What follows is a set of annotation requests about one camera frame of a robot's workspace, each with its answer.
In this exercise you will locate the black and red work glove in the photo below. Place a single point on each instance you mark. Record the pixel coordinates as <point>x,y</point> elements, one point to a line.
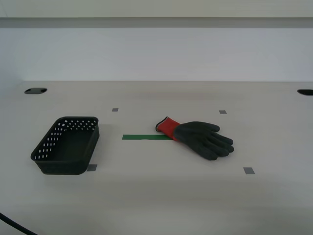
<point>200,139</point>

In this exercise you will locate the black perforated plastic basket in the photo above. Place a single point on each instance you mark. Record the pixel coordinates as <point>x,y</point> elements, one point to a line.
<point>66,156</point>

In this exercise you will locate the green tape strip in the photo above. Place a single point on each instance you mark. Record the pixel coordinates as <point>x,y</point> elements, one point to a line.
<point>141,137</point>

